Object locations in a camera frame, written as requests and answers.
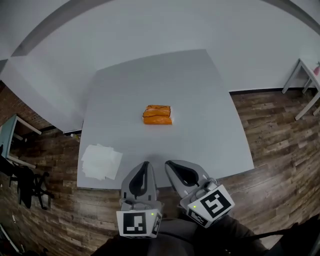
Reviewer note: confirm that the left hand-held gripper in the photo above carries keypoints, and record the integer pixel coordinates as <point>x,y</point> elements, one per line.
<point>135,222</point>

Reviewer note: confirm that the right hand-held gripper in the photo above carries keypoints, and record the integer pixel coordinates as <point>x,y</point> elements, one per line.
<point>212,205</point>

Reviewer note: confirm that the stack of white tissues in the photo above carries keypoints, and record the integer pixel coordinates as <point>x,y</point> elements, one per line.
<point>100,162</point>

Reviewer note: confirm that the orange packet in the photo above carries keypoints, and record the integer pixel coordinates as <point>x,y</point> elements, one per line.
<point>157,113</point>

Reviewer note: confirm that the person's right forearm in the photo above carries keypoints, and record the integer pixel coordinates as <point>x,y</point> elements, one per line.
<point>230,237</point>

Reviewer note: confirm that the person's grey clothing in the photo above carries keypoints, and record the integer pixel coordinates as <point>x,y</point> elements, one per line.
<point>175,240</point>

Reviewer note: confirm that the small pale object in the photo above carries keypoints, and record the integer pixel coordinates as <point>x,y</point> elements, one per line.
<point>74,136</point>

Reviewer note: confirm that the black office chair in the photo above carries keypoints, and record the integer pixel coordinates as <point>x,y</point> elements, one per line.
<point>27,185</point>

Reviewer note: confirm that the pale desk with white legs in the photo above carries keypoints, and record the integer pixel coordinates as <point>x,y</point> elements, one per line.
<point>7,135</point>

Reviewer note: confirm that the pink object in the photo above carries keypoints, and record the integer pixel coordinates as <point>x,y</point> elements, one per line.
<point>317,68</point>

